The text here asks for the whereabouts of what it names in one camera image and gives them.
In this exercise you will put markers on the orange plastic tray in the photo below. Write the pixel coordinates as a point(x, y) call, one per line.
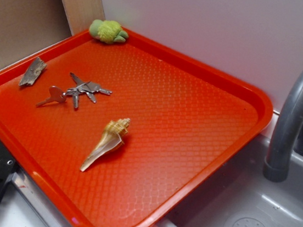
point(187, 119)

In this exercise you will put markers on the tan spiral seashell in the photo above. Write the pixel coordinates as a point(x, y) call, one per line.
point(111, 139)

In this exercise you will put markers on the silver key bunch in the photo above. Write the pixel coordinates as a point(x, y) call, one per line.
point(88, 88)

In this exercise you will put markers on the grey plastic sink basin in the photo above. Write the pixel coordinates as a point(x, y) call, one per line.
point(238, 195)

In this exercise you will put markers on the grey curved faucet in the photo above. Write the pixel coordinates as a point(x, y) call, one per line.
point(287, 136)

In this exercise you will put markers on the brown cardboard panel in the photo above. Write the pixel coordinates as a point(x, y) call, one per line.
point(27, 26)

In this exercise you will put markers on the grey bark wood piece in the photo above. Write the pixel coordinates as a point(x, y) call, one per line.
point(33, 72)

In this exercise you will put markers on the green plush turtle toy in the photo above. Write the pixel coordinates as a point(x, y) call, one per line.
point(108, 31)

